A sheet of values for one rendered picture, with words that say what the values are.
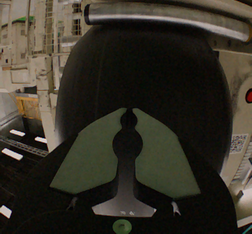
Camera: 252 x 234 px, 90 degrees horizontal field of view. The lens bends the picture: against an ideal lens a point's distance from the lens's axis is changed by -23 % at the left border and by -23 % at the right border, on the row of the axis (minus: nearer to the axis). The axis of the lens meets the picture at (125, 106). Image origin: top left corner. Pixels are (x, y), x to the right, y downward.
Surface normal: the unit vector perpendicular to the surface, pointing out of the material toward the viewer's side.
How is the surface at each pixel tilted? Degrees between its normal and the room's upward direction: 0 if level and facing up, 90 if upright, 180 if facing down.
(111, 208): 88
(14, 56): 90
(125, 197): 96
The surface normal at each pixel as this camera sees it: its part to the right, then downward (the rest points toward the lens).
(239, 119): -0.04, 0.35
